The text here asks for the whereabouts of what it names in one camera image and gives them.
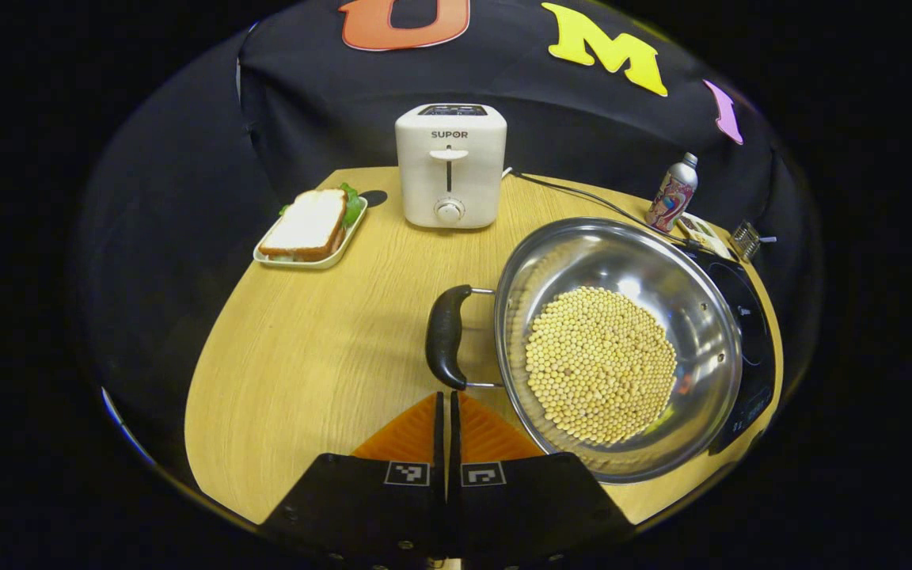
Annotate pile of soybeans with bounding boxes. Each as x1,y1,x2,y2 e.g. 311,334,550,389
525,286,678,447

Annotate white printed packet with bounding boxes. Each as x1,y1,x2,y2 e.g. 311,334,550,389
678,212,735,262

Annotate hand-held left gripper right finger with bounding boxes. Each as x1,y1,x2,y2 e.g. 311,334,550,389
448,391,637,567

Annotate white toaster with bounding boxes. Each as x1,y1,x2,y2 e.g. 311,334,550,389
394,103,508,230

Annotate sandwich with lettuce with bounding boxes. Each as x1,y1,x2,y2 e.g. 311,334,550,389
259,184,365,263

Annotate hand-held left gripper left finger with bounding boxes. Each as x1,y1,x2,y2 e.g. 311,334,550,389
258,391,450,569

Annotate black induction cooktop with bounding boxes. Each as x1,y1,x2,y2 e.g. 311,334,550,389
686,241,778,456

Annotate silver printed drink bottle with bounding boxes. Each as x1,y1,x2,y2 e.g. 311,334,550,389
646,152,699,234

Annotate white rectangular plate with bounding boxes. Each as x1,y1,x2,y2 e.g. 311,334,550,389
253,190,368,271

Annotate toaster power cable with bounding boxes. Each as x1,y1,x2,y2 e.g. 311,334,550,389
503,168,702,251

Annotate small metal wire holder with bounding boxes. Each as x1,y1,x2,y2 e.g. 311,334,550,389
729,222,778,262

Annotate stainless steel pot black handles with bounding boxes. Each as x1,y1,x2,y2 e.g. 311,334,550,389
425,218,744,485

